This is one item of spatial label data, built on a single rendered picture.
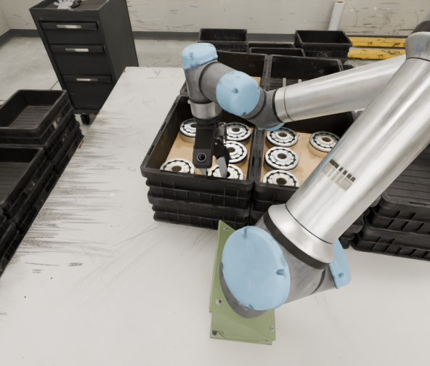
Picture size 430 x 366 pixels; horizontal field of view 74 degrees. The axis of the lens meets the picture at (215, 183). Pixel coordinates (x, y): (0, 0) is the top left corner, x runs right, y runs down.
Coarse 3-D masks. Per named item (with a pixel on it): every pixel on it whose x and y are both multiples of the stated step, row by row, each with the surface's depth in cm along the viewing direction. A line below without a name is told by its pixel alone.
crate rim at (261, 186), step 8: (344, 112) 94; (352, 112) 93; (256, 160) 77; (256, 168) 74; (256, 176) 72; (256, 184) 71; (264, 184) 70; (272, 184) 70; (280, 184) 70; (264, 192) 72; (272, 192) 71; (280, 192) 71; (288, 192) 70; (376, 200) 67
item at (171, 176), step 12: (180, 96) 100; (168, 120) 90; (156, 144) 82; (252, 156) 78; (144, 168) 74; (252, 168) 74; (168, 180) 75; (180, 180) 74; (192, 180) 73; (204, 180) 72; (216, 180) 72; (228, 180) 72; (240, 180) 72; (252, 180) 72
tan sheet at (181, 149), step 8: (176, 144) 98; (184, 144) 98; (192, 144) 98; (248, 144) 98; (176, 152) 94; (184, 152) 94; (248, 152) 94; (248, 160) 92; (208, 168) 89; (240, 168) 89
